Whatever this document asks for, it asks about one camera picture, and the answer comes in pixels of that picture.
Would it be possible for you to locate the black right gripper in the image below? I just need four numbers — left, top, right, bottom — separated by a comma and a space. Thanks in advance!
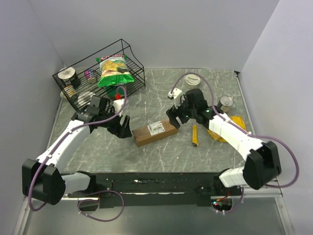
166, 95, 197, 129

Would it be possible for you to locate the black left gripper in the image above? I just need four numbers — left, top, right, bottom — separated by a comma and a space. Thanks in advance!
99, 107, 132, 138

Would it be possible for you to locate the brown cardboard express box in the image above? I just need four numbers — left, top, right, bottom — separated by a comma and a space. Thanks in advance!
133, 120, 179, 147

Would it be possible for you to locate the yellow utility knife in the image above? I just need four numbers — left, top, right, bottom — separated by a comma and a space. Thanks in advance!
192, 124, 199, 147

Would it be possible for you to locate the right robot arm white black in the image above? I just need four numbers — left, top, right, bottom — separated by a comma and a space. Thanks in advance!
166, 89, 281, 195

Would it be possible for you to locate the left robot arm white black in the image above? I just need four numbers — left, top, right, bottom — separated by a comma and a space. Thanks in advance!
22, 95, 132, 205

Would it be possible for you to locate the white yogurt tub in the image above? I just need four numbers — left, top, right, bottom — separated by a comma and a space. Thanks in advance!
184, 74, 201, 89

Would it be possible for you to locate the green snack canister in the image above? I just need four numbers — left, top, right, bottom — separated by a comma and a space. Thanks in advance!
105, 85, 127, 97

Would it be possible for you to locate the white lidded pale can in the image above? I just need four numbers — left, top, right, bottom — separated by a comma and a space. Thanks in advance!
77, 92, 95, 106

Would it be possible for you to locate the orange labelled tin can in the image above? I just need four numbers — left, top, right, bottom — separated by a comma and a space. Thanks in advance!
217, 95, 233, 113

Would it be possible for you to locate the green chips bag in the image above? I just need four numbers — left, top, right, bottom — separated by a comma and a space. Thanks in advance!
95, 54, 134, 87

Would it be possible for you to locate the yellow Lays chips bag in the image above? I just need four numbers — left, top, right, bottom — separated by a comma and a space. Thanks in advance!
207, 114, 248, 147

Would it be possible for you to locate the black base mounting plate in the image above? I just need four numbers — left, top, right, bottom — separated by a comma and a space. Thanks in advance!
68, 172, 241, 209

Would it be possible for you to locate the purple pink small cup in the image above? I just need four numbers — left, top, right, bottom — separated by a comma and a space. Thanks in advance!
84, 69, 97, 84

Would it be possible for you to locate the small yellow labelled can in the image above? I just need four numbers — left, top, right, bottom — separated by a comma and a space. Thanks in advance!
60, 85, 78, 100

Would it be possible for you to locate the white lidded dark jar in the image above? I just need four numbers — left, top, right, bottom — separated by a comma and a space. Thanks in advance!
58, 67, 81, 89

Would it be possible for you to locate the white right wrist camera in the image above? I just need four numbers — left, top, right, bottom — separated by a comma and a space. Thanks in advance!
168, 88, 183, 109

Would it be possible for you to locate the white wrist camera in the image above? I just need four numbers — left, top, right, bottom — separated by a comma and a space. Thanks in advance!
113, 94, 128, 117
168, 88, 183, 109

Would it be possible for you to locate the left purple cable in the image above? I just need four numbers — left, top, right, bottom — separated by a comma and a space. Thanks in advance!
27, 85, 128, 212

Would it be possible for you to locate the purple cable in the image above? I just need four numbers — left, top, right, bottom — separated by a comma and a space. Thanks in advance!
27, 85, 128, 212
171, 72, 300, 214

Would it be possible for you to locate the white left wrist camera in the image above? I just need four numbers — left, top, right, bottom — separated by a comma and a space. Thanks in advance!
113, 94, 128, 117

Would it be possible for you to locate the black wire shelf rack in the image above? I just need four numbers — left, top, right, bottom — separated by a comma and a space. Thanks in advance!
52, 39, 146, 111

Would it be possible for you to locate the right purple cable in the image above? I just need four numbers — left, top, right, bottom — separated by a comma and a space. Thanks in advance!
171, 72, 300, 214

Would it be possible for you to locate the aluminium rail frame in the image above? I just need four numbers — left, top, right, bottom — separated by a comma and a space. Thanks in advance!
14, 188, 293, 235

